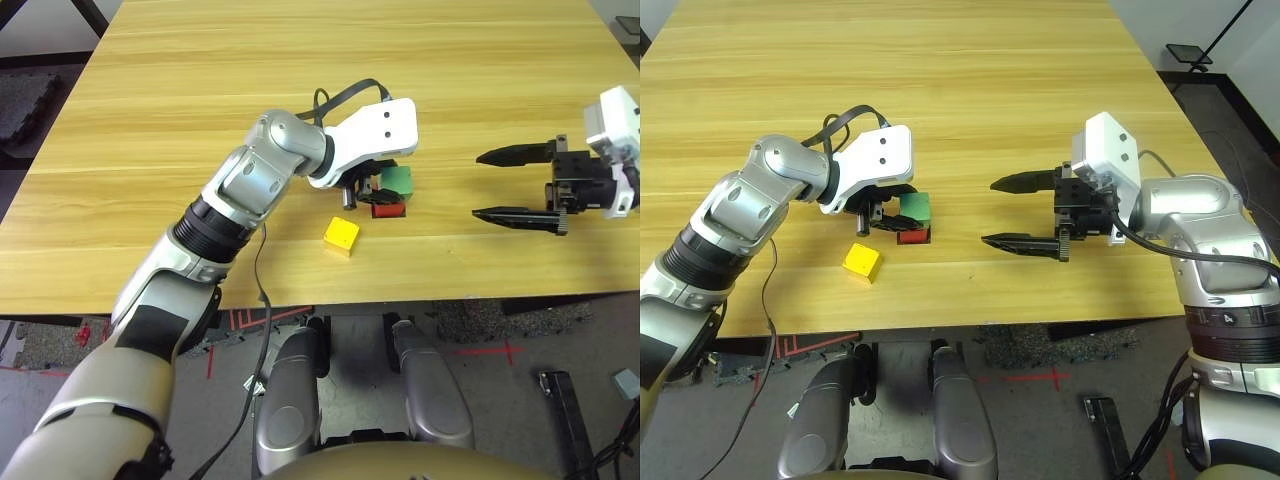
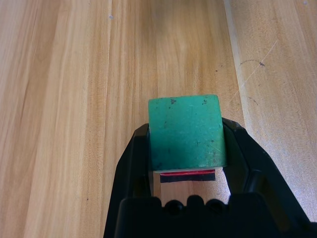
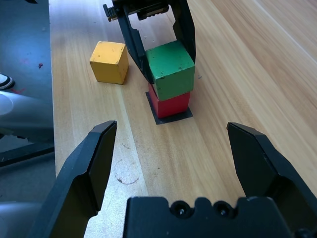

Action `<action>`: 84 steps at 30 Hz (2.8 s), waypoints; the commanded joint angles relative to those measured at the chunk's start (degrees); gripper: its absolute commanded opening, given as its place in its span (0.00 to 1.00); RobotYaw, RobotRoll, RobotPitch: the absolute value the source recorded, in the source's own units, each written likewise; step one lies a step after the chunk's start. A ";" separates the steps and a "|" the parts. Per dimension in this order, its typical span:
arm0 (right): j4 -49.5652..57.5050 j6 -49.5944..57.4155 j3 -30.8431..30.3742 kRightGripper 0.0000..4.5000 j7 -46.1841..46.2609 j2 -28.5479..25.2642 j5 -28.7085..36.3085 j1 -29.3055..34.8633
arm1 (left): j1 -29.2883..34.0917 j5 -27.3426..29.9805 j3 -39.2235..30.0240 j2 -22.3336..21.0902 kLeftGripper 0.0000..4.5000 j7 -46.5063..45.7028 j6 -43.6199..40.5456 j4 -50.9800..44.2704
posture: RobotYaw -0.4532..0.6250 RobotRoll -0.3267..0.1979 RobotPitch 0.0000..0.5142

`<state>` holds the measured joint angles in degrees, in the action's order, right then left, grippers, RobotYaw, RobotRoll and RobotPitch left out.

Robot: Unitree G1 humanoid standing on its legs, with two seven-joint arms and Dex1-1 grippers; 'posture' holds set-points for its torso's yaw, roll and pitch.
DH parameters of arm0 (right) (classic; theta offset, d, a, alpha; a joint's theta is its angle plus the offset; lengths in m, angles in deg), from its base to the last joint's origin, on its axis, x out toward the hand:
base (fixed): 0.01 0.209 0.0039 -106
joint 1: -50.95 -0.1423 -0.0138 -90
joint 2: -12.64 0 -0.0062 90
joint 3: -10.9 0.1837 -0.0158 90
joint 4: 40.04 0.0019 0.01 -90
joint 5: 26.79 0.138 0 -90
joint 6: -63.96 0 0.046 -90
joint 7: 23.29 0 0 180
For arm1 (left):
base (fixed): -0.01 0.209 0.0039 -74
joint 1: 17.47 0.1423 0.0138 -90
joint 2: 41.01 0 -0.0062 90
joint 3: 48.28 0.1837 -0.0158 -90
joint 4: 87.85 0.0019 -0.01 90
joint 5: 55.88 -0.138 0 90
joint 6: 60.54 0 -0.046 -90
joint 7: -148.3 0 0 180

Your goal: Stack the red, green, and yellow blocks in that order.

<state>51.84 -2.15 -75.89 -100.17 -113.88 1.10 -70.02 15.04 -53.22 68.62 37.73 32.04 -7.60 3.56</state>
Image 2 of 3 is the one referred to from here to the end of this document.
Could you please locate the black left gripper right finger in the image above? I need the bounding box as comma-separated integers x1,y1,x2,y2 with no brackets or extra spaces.
221,116,317,238

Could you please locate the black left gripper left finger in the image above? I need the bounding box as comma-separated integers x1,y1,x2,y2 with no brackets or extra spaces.
103,123,163,238

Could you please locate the red wooden block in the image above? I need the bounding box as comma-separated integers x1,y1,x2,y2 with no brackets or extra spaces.
158,169,216,176

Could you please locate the green wooden block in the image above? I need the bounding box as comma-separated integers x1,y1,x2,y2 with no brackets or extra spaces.
148,94,228,173

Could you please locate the black square marker patch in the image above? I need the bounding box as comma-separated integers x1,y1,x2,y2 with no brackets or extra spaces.
159,173,216,184

